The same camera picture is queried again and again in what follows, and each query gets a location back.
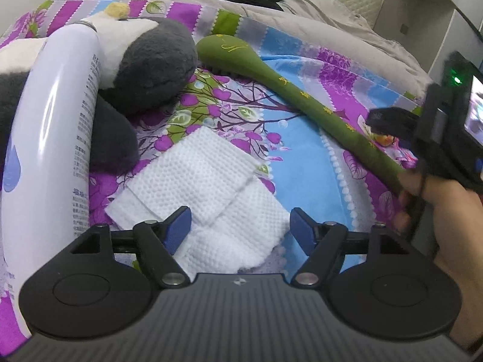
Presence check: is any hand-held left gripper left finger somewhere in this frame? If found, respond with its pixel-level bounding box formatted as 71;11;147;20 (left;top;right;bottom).
70;205;193;289

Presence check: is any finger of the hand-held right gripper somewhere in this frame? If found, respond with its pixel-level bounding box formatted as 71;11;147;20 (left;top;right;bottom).
365;107;420;140

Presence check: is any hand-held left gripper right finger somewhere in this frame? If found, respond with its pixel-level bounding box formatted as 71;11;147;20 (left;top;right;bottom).
290;207;410;287

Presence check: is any white textured towel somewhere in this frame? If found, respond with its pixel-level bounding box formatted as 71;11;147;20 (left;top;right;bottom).
105;126;291;274

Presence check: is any green massage hammer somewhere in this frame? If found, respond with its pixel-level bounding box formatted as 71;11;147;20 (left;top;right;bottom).
196;34;410;197

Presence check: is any person's right forearm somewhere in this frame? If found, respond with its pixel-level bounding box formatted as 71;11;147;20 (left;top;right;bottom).
432;234;483;353

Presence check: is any person's right hand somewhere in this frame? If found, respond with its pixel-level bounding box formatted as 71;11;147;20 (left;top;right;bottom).
392;171;483;258

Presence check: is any striped floral bedsheet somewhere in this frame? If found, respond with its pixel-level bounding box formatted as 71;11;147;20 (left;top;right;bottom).
0;0;435;348

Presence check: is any grey duvet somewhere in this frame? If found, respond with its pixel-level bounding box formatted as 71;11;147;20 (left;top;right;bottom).
189;0;435;95

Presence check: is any grey white wardrobe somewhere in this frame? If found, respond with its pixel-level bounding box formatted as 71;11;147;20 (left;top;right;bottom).
373;0;483;87

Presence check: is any white spray can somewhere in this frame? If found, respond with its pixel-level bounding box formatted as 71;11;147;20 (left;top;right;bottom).
0;23;101;337

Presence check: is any grey white penguin plush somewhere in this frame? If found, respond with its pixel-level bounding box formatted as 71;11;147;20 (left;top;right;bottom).
0;2;199;173

